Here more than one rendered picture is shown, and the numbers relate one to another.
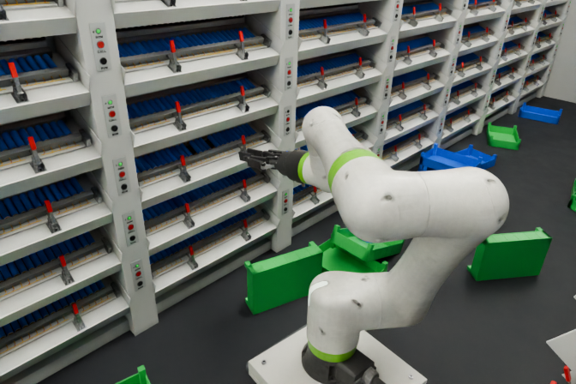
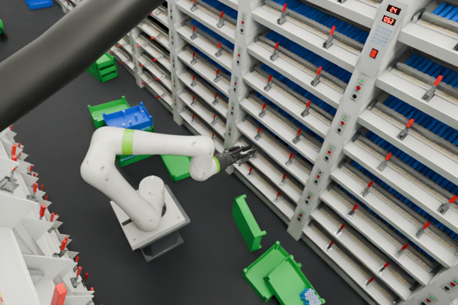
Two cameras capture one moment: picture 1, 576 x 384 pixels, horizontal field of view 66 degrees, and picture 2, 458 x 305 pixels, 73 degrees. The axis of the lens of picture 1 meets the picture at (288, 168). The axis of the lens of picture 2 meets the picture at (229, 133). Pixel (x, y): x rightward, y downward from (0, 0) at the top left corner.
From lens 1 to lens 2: 1.70 m
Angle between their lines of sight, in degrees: 72
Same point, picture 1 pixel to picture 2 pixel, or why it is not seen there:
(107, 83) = (237, 71)
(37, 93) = (223, 57)
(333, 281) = (151, 181)
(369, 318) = not seen: hidden behind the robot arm
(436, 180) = (95, 146)
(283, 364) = not seen: hidden behind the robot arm
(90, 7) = (240, 39)
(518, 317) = not seen: outside the picture
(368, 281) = (148, 194)
